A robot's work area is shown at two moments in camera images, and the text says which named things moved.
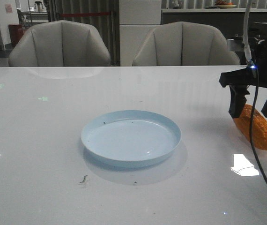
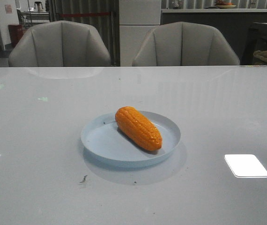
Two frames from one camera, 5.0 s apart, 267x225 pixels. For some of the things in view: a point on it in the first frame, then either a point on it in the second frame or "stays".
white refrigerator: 137,19 stays
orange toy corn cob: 263,136 → 139,127
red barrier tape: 80,14 stays
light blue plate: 130,137 stays
